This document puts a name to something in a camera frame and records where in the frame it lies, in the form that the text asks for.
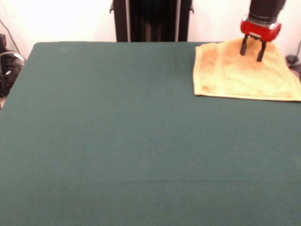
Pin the black box with red dot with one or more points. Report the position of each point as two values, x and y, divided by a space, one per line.
2 42

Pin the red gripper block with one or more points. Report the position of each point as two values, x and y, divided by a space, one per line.
261 30

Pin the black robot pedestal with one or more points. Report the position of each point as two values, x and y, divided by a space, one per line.
150 21

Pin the dark green tablecloth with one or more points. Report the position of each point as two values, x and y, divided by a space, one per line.
117 141

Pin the black plug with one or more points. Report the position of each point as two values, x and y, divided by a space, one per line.
291 60

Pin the tan terry towel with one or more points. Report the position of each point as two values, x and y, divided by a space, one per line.
247 75

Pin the black equipment pile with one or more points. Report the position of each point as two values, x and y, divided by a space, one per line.
9 75

